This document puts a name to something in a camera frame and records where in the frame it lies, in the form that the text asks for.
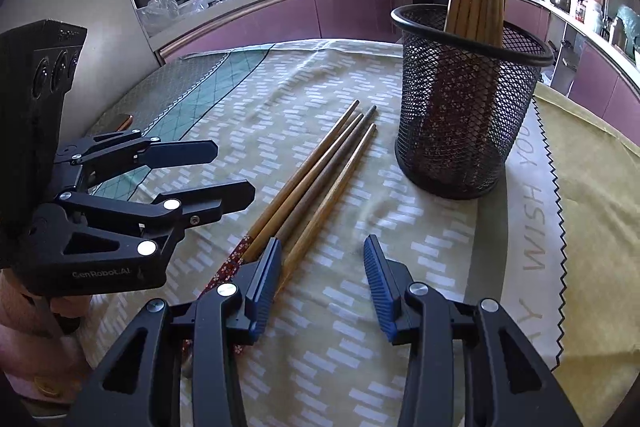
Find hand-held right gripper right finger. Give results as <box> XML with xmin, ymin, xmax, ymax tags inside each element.
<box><xmin>363</xmin><ymin>234</ymin><xmax>583</xmax><ymax>427</ymax></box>

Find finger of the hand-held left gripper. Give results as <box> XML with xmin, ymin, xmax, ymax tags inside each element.
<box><xmin>55</xmin><ymin>130</ymin><xmax>219</xmax><ymax>190</ymax></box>
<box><xmin>30</xmin><ymin>181</ymin><xmax>256</xmax><ymax>264</ymax></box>

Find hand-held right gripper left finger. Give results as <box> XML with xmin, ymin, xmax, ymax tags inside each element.
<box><xmin>65</xmin><ymin>237</ymin><xmax>283</xmax><ymax>427</ymax></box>

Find black mesh utensil holder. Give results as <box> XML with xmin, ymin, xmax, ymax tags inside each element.
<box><xmin>391</xmin><ymin>3</ymin><xmax>555</xmax><ymax>202</ymax></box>

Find person's left hand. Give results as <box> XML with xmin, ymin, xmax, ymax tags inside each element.
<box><xmin>47</xmin><ymin>293</ymin><xmax>96</xmax><ymax>338</ymax></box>

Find patterned tablecloth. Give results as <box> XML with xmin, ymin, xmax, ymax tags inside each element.
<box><xmin>82</xmin><ymin>38</ymin><xmax>640</xmax><ymax>427</ymax></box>

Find clear plastic bag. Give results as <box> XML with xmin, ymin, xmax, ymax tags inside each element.
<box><xmin>137</xmin><ymin>0</ymin><xmax>181</xmax><ymax>38</ymax></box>

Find pink lower kitchen cabinets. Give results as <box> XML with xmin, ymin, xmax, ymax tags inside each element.
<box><xmin>155</xmin><ymin>0</ymin><xmax>413</xmax><ymax>62</ymax></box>
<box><xmin>502</xmin><ymin>0</ymin><xmax>640</xmax><ymax>128</ymax></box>

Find teal appliance under plastic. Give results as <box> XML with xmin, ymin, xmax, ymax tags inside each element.
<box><xmin>612</xmin><ymin>4</ymin><xmax>640</xmax><ymax>58</ymax></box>

